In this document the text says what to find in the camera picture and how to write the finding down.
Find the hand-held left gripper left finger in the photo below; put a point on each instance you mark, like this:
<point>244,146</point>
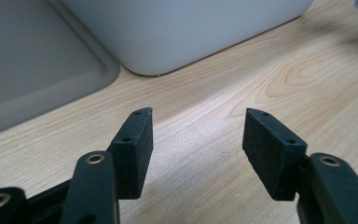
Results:
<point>133,155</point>

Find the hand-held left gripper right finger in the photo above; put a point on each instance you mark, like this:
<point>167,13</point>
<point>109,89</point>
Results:
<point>272,155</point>

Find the white divided storage box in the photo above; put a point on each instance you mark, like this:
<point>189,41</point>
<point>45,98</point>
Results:
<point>183,31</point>

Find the grey flat tray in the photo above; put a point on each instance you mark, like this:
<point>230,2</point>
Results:
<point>34,62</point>

